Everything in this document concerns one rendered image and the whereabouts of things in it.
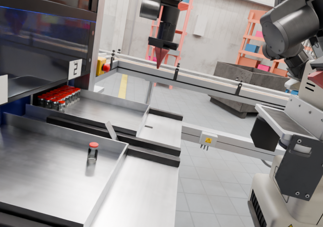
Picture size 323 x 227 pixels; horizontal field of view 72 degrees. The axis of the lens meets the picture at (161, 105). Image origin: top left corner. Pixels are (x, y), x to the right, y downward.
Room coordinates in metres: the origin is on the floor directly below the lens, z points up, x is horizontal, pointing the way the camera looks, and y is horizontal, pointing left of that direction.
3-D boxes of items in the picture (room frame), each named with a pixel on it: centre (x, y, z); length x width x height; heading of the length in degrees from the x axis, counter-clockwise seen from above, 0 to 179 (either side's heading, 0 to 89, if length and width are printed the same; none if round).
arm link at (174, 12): (0.79, 0.04, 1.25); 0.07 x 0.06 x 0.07; 96
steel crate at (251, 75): (4.61, -1.64, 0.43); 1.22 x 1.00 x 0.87; 126
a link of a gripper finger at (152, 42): (0.79, 0.05, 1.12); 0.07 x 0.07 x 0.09; 87
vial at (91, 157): (0.45, 0.13, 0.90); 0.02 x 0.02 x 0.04
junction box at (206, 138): (1.59, -0.41, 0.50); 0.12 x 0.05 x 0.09; 87
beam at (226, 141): (1.65, -0.43, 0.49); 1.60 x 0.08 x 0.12; 87
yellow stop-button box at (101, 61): (0.98, 0.33, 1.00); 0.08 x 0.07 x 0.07; 87
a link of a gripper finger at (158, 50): (0.79, 0.03, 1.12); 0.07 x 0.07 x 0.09; 87
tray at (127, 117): (0.73, 0.22, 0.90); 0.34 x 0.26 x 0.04; 88
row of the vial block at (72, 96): (0.73, 0.33, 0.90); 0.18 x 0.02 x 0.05; 178
